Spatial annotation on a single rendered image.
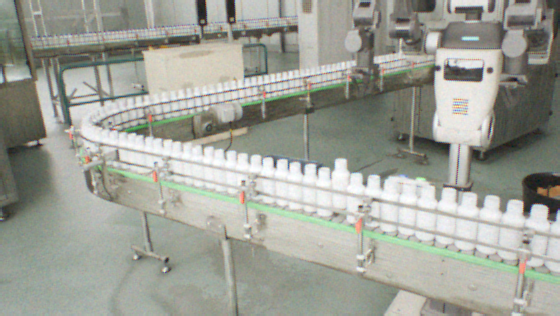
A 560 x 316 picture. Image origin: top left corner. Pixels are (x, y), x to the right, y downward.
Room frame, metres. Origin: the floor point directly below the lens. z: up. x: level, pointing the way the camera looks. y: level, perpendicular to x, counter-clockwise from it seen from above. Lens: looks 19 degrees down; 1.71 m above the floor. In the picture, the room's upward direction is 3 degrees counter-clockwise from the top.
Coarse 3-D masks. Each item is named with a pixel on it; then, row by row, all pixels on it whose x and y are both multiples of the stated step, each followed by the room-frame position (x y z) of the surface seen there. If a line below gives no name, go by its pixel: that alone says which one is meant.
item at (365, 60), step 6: (372, 48) 1.52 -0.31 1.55; (360, 54) 1.50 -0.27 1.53; (366, 54) 1.50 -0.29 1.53; (372, 54) 1.50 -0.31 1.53; (360, 60) 1.50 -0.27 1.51; (366, 60) 1.50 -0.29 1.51; (372, 60) 1.50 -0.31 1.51; (354, 66) 1.51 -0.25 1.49; (360, 66) 1.50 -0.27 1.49; (366, 66) 1.49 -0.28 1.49; (372, 66) 1.49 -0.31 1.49; (378, 66) 1.54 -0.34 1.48
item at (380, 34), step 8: (352, 0) 8.10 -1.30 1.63; (384, 0) 8.48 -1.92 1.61; (352, 8) 8.10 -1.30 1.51; (384, 8) 8.48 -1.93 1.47; (384, 16) 8.49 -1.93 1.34; (384, 24) 8.49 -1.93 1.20; (376, 32) 8.36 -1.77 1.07; (384, 32) 8.49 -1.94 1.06; (376, 40) 8.36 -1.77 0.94; (384, 40) 8.50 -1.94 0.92; (376, 48) 8.37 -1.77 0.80; (384, 48) 8.50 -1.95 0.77; (352, 56) 8.09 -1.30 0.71; (376, 56) 8.37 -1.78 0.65
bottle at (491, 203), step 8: (488, 200) 1.14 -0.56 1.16; (496, 200) 1.15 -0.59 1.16; (488, 208) 1.14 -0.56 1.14; (496, 208) 1.13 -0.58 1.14; (480, 216) 1.15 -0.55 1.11; (488, 216) 1.13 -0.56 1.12; (496, 216) 1.12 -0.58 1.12; (480, 224) 1.14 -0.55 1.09; (480, 232) 1.14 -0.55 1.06; (488, 232) 1.12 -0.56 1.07; (496, 232) 1.12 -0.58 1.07; (480, 240) 1.14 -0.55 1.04; (488, 240) 1.12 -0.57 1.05; (496, 240) 1.12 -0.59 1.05; (480, 248) 1.14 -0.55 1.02; (488, 248) 1.12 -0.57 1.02
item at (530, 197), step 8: (528, 176) 2.54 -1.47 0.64; (536, 176) 2.57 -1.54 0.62; (544, 176) 2.57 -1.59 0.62; (552, 176) 2.57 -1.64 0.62; (528, 184) 2.53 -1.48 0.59; (536, 184) 2.56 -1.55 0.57; (544, 184) 2.57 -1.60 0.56; (552, 184) 2.56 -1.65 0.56; (528, 192) 2.35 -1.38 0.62; (536, 192) 2.30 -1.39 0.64; (528, 200) 2.35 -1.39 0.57; (536, 200) 2.29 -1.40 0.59; (544, 200) 2.25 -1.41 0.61; (552, 200) 2.21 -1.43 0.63; (528, 208) 2.35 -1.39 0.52; (552, 208) 2.22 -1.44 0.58; (552, 216) 2.22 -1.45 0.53
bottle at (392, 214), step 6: (390, 180) 1.32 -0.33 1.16; (396, 180) 1.31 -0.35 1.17; (384, 186) 1.31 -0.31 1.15; (390, 186) 1.29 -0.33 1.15; (396, 186) 1.30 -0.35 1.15; (384, 192) 1.30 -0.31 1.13; (390, 192) 1.29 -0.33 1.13; (396, 192) 1.30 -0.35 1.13; (384, 198) 1.29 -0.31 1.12; (390, 198) 1.28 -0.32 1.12; (396, 198) 1.28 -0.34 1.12; (384, 204) 1.29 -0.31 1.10; (390, 204) 1.28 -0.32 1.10; (384, 210) 1.29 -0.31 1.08; (390, 210) 1.28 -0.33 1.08; (396, 210) 1.28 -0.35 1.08; (384, 216) 1.29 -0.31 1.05; (390, 216) 1.28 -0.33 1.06; (396, 216) 1.28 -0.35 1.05; (384, 228) 1.29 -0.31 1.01; (390, 228) 1.28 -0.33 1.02; (396, 228) 1.28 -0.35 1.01
